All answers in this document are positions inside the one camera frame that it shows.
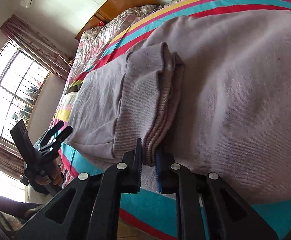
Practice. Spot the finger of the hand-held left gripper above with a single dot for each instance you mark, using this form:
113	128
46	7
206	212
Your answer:
53	131
61	137

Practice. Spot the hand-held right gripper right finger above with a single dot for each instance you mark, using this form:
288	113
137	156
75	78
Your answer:
158	175

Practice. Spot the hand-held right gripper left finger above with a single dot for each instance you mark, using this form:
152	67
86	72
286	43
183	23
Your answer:
136	170

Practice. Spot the mauve pants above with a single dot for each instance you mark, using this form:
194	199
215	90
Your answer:
210	92

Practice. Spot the person's left hand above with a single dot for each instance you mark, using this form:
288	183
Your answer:
53	175

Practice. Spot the patterned red curtain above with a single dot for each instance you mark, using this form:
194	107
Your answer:
3	155
40	45

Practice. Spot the striped blanket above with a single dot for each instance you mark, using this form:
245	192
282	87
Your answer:
140	202

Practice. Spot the dark cloth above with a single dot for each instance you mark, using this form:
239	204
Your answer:
8	205

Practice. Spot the barred window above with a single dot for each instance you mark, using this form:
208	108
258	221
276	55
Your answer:
13	87

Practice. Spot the floral quilt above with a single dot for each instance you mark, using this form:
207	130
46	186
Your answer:
98	45

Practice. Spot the small red object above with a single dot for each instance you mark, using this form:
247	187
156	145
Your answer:
100	23

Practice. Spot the wooden headboard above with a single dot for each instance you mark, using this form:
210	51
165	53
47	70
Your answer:
115	7

